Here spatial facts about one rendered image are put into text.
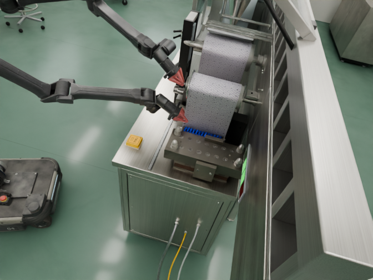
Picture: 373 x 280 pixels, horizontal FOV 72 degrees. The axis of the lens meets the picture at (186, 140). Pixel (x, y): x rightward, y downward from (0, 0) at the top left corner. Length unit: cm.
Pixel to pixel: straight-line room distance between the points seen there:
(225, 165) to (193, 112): 31
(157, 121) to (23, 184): 113
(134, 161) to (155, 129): 26
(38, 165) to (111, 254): 89
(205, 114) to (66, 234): 143
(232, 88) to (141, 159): 58
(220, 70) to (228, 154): 45
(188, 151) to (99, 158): 144
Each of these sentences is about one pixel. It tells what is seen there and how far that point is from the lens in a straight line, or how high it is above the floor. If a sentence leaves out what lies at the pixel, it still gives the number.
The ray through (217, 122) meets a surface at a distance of 131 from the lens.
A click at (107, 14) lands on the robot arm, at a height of 144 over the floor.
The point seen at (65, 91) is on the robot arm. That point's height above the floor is 123.
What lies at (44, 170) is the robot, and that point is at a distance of 227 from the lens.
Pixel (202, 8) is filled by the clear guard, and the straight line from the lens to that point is 217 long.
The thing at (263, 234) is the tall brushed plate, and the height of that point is 143.
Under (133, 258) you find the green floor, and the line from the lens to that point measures 208.
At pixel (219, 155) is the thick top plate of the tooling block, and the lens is 128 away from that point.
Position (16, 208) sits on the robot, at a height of 24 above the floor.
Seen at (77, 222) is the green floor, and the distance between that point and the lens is 224.
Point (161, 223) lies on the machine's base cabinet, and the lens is 176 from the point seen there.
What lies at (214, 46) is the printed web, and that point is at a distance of 139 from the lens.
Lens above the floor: 197
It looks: 46 degrees down
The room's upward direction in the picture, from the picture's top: 11 degrees clockwise
